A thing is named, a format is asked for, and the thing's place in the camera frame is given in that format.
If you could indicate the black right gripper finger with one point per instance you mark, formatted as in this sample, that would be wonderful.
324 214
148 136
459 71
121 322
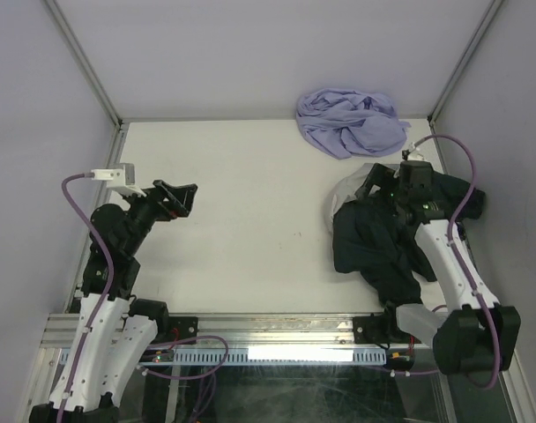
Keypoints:
381 175
373 195

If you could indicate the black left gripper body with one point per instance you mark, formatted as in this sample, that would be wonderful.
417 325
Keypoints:
145 211

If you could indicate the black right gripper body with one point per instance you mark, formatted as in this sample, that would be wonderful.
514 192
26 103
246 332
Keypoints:
401 196

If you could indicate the dark green grey jacket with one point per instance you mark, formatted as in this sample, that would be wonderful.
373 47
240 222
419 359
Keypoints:
454 197

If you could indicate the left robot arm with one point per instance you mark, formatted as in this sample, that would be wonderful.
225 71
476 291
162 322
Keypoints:
94 378

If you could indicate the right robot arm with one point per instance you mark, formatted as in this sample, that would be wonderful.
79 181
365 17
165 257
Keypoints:
478 333

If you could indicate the crumpled lavender cloth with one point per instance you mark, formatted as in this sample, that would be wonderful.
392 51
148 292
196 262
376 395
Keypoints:
343 123

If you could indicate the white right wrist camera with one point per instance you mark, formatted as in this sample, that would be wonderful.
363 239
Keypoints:
413 153

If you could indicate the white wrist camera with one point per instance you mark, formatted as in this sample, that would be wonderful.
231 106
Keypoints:
413 153
120 178

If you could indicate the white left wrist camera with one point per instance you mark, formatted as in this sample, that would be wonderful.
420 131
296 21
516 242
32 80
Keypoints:
120 178

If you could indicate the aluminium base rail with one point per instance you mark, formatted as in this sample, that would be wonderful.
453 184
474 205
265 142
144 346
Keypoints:
211 330

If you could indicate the right aluminium corner post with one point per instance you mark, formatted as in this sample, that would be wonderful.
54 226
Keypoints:
486 21

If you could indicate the aluminium corner post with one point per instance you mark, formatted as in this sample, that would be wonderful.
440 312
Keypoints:
82 61
486 21

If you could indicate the slotted grey cable duct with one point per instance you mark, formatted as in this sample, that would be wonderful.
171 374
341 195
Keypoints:
265 355

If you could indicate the left aluminium corner post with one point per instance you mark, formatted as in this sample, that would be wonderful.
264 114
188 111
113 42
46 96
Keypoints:
82 61

